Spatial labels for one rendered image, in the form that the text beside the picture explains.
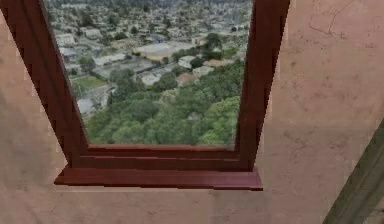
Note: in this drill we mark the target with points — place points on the red-brown framed window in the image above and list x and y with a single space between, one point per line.
160 100

